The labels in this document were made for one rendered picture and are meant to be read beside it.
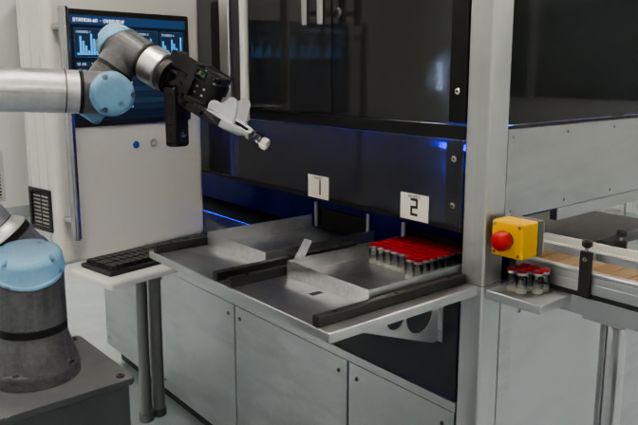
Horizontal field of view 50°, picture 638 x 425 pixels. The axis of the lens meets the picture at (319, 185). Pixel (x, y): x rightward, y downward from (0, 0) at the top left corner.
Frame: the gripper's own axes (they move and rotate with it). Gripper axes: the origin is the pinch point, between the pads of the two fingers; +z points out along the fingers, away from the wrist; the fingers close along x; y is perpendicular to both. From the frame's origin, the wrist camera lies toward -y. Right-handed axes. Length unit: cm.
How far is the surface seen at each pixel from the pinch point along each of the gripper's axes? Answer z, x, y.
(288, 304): 21.5, 4.6, -25.5
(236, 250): -2.4, 31.1, -34.1
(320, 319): 30.0, -4.3, -20.0
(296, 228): -1, 62, -32
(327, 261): 18.3, 30.7, -23.5
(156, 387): -21, 71, -108
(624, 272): 72, 32, 8
